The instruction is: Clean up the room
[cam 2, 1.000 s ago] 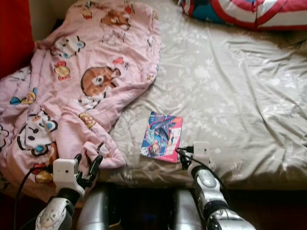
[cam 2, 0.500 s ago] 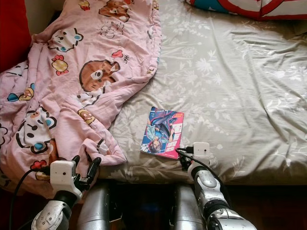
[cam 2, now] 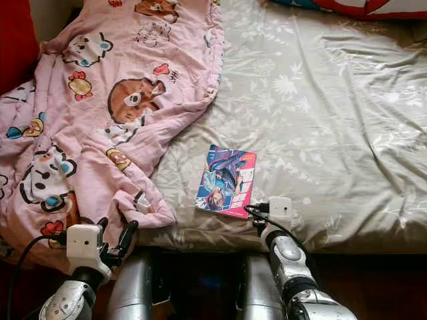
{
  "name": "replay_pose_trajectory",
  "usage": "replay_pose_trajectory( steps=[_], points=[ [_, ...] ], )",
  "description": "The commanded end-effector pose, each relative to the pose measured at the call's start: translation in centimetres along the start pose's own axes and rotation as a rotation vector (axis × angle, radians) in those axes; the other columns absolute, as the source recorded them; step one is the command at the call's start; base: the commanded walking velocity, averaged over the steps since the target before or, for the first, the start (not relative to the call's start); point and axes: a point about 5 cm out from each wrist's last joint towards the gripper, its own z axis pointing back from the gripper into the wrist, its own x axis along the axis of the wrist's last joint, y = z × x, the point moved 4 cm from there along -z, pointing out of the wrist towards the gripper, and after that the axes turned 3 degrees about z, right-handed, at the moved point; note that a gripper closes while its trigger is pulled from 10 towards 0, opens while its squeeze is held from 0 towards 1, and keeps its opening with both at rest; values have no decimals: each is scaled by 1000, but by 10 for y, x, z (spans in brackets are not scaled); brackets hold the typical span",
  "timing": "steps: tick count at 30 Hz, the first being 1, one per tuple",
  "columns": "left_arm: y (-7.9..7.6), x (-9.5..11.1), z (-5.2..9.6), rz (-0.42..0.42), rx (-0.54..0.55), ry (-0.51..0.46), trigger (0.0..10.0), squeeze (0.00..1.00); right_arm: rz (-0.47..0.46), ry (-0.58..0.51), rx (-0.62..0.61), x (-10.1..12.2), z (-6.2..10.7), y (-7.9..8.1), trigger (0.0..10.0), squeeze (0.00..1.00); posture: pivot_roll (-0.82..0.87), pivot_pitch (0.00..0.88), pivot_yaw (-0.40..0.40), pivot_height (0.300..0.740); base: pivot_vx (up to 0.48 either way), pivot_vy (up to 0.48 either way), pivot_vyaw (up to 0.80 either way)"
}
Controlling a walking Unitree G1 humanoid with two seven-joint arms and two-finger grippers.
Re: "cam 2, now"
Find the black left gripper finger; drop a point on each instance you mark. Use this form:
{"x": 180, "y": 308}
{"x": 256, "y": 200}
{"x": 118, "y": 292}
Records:
{"x": 129, "y": 236}
{"x": 102, "y": 224}

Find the colourful comic book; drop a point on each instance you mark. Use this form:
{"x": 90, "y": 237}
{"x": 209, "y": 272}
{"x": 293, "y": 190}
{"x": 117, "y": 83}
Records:
{"x": 225, "y": 181}

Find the pink cartoon quilt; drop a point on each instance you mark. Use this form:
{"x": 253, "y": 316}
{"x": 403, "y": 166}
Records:
{"x": 80, "y": 140}

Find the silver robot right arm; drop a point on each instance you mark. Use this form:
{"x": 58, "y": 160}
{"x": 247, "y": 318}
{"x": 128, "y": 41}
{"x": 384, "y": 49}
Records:
{"x": 290, "y": 260}

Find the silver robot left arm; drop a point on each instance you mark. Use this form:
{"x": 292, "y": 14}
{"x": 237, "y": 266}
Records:
{"x": 70, "y": 303}

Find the silver robot right leg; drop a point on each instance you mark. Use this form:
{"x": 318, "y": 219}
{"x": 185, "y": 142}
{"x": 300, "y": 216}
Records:
{"x": 257, "y": 293}

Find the grey floral bed sheet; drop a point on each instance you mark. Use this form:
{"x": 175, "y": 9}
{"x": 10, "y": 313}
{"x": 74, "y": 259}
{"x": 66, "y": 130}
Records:
{"x": 327, "y": 120}

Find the red cushion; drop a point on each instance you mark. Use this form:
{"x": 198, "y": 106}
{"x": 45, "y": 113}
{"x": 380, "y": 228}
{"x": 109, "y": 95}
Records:
{"x": 17, "y": 33}

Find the red white blue bolster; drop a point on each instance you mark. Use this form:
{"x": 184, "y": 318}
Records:
{"x": 360, "y": 5}

